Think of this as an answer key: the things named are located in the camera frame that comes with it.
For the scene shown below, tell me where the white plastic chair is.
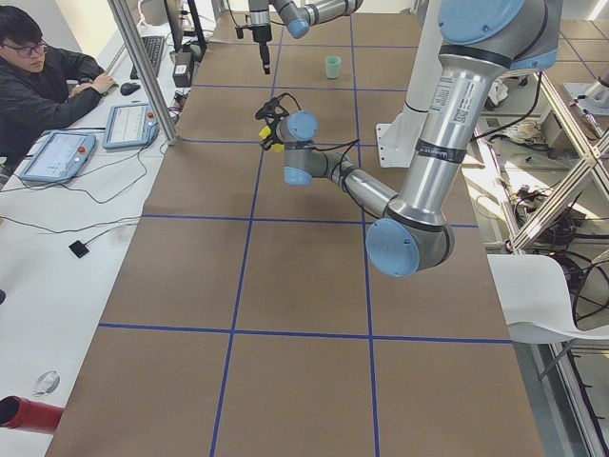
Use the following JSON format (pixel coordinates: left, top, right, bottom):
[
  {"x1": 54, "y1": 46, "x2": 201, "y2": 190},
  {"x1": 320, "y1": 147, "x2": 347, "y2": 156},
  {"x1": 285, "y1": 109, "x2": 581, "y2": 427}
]
[{"x1": 487, "y1": 254, "x2": 608, "y2": 344}]

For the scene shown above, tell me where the black power adapter box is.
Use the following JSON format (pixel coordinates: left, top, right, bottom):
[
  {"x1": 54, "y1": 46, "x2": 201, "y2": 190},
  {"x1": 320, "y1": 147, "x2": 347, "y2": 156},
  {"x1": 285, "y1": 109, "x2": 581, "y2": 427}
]
[{"x1": 172, "y1": 51, "x2": 194, "y2": 88}]

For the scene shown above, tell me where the red cylinder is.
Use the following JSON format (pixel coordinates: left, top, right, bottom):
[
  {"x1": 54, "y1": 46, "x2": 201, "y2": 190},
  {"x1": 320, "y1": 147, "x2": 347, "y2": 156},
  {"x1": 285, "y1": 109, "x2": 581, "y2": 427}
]
[{"x1": 1, "y1": 396, "x2": 64, "y2": 435}]

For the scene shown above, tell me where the aluminium frame post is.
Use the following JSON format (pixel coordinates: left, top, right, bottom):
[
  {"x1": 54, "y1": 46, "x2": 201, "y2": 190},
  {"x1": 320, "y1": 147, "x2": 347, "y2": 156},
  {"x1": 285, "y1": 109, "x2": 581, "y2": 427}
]
[{"x1": 108, "y1": 0, "x2": 178, "y2": 146}]

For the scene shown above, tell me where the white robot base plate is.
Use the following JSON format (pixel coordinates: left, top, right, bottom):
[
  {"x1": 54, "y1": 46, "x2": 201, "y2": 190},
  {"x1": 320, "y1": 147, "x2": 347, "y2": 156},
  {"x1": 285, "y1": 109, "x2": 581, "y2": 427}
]
[{"x1": 376, "y1": 123, "x2": 419, "y2": 169}]

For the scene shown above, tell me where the black computer keyboard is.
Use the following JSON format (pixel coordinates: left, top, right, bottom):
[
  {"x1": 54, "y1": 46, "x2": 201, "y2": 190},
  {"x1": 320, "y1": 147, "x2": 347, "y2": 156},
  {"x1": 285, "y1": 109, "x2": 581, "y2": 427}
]
[{"x1": 141, "y1": 35, "x2": 166, "y2": 77}]

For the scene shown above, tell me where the light green plastic cup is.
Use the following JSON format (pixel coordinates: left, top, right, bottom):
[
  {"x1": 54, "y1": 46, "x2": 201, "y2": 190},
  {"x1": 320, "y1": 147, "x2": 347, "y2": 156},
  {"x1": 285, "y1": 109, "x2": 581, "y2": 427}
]
[{"x1": 324, "y1": 55, "x2": 343, "y2": 80}]

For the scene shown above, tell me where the seated person in black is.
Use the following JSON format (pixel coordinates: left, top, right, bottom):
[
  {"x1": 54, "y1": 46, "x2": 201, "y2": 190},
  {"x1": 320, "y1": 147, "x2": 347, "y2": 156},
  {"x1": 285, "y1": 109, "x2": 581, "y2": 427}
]
[{"x1": 1, "y1": 6, "x2": 117, "y2": 172}]

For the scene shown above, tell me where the blue teach pendant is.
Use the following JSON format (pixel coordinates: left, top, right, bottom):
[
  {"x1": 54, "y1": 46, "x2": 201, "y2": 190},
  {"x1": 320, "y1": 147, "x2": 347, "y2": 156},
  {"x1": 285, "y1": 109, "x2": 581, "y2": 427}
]
[
  {"x1": 19, "y1": 130, "x2": 97, "y2": 183},
  {"x1": 103, "y1": 103, "x2": 159, "y2": 149}
]

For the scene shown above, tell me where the black computer mouse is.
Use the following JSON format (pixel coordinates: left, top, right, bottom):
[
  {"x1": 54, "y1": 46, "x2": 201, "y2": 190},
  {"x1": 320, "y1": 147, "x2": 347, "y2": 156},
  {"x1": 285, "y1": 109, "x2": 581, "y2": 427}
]
[{"x1": 119, "y1": 82, "x2": 140, "y2": 96}]

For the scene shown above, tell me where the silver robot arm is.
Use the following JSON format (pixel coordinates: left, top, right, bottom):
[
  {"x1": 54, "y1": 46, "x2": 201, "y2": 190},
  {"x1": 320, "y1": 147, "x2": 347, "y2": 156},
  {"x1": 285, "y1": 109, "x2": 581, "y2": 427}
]
[
  {"x1": 247, "y1": 0, "x2": 363, "y2": 75},
  {"x1": 256, "y1": 1, "x2": 562, "y2": 277}
]

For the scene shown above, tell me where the blue teach pendant near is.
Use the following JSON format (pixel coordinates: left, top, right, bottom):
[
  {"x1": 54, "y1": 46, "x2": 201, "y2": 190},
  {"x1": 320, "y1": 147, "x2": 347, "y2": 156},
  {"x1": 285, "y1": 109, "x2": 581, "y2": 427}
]
[{"x1": 19, "y1": 130, "x2": 97, "y2": 183}]

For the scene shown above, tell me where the small black box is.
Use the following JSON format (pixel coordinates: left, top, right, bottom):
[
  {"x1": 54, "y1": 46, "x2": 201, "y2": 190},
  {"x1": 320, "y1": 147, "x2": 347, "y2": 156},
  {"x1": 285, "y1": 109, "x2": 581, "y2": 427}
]
[{"x1": 69, "y1": 240, "x2": 89, "y2": 258}]

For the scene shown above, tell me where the long blue tape strip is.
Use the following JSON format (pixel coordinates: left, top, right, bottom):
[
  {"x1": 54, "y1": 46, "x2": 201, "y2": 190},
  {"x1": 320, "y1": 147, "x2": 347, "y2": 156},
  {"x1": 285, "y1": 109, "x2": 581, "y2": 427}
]
[{"x1": 208, "y1": 28, "x2": 286, "y2": 457}]

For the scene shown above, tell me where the blue teach pendant far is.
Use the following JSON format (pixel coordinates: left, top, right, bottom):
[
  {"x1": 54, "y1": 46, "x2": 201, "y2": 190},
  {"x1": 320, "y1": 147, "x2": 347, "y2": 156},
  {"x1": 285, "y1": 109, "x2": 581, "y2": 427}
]
[{"x1": 103, "y1": 103, "x2": 159, "y2": 149}]

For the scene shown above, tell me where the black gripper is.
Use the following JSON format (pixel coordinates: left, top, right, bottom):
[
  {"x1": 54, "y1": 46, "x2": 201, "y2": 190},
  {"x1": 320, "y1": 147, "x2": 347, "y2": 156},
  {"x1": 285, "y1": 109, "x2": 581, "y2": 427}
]
[
  {"x1": 254, "y1": 94, "x2": 290, "y2": 125},
  {"x1": 251, "y1": 24, "x2": 271, "y2": 75}
]

